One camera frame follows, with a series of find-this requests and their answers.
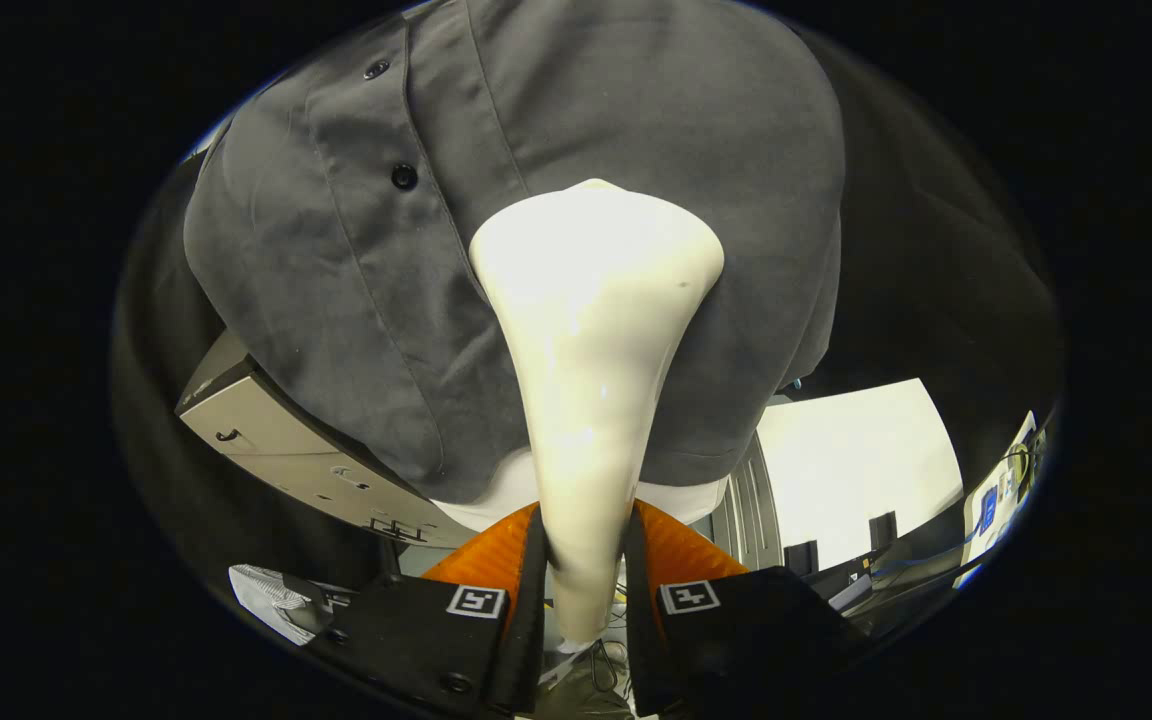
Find grey button shirt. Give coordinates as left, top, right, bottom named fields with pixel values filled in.
left=183, top=0, right=847, bottom=504

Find dark desk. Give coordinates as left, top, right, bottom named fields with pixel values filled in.
left=816, top=515, right=987, bottom=638

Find white mannequin torso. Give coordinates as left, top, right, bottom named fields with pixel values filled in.
left=431, top=448, right=732, bottom=533

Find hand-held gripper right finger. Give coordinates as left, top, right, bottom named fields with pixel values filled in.
left=624, top=498, right=872, bottom=719

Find white ribbed object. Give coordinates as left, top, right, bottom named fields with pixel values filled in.
left=229, top=565, right=337, bottom=646

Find grey cabinet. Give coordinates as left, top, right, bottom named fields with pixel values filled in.
left=174, top=330, right=482, bottom=549

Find grey metal locker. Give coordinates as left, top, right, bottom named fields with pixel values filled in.
left=706, top=432, right=787, bottom=571

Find white device with cables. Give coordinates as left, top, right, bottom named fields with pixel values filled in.
left=964, top=410, right=1042, bottom=566

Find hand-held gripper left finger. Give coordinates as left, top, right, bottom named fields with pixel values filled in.
left=321, top=503, right=549, bottom=716

